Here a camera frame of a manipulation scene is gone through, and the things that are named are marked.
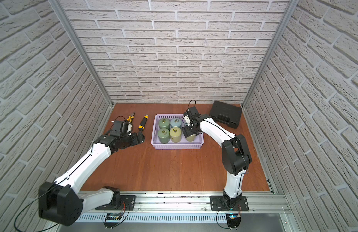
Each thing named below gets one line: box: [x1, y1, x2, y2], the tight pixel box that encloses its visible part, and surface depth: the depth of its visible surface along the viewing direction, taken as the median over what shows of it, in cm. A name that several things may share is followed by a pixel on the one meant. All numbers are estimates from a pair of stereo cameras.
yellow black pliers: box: [126, 111, 136, 123], surface depth 112 cm
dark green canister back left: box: [158, 117, 170, 130], surface depth 99 cm
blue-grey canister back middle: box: [170, 117, 182, 128], surface depth 99 cm
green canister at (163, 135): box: [157, 127, 171, 144], surface depth 94 cm
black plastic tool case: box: [209, 100, 243, 130], surface depth 112 cm
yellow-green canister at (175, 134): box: [169, 126, 182, 144], surface depth 94 cm
